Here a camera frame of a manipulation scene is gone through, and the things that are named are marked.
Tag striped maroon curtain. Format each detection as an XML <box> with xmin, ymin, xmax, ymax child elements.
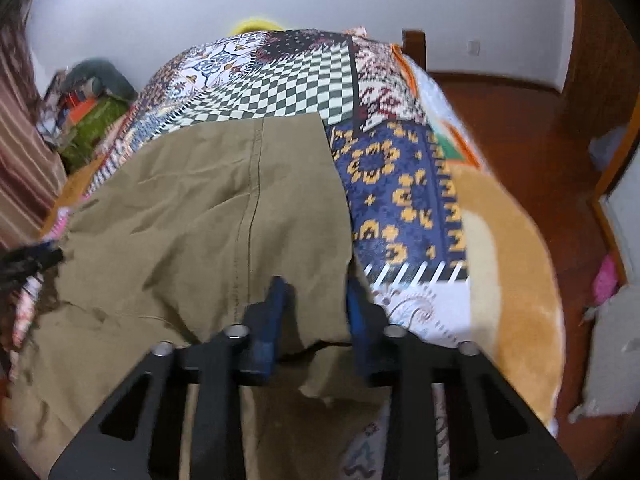
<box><xmin>0</xmin><ymin>12</ymin><xmax>66</xmax><ymax>249</ymax></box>

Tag white cabinet with wood frame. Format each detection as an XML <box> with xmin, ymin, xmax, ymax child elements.
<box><xmin>589</xmin><ymin>103</ymin><xmax>640</xmax><ymax>284</ymax></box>

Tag pink slipper on floor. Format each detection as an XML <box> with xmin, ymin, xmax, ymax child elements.
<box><xmin>591</xmin><ymin>255</ymin><xmax>618</xmax><ymax>306</ymax></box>

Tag dark wooden bedpost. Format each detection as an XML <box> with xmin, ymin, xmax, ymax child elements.
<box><xmin>401</xmin><ymin>29</ymin><xmax>427</xmax><ymax>70</ymax></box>

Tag patchwork patterned bedspread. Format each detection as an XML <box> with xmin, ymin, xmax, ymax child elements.
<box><xmin>8</xmin><ymin>28</ymin><xmax>490</xmax><ymax>480</ymax></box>

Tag yellow round object behind bed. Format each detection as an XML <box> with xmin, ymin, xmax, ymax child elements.
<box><xmin>230</xmin><ymin>18</ymin><xmax>284</xmax><ymax>36</ymax></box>

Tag olive khaki pants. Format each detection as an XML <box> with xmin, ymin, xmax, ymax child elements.
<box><xmin>10</xmin><ymin>114</ymin><xmax>385</xmax><ymax>479</ymax></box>

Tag clutter pile with green bag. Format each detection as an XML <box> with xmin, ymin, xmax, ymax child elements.
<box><xmin>36</xmin><ymin>58</ymin><xmax>138</xmax><ymax>174</ymax></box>

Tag orange yellow fleece blanket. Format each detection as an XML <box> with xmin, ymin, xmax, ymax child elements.
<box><xmin>394</xmin><ymin>51</ymin><xmax>565</xmax><ymax>434</ymax></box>

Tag white wall socket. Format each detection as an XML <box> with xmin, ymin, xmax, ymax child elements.
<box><xmin>468</xmin><ymin>40</ymin><xmax>480</xmax><ymax>56</ymax></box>

